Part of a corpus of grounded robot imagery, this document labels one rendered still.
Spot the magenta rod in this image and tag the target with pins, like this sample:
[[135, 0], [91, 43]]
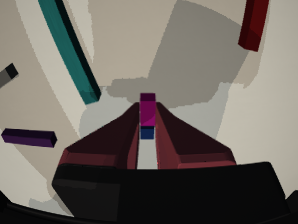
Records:
[[147, 109]]

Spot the purple rod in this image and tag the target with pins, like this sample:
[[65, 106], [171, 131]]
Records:
[[29, 137]]

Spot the grey rectangular block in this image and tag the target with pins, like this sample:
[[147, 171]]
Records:
[[7, 74]]

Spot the turquoise rod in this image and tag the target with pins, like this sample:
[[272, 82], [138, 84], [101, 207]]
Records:
[[70, 50]]

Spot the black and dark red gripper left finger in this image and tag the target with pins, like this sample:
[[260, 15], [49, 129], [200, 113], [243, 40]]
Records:
[[110, 144]]

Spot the small dark blue block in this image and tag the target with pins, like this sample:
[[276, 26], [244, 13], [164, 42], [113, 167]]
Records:
[[147, 132]]

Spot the dark red rod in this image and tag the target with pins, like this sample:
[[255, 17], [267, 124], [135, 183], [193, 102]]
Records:
[[253, 24]]

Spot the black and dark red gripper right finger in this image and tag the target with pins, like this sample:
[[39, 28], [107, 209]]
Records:
[[186, 146]]

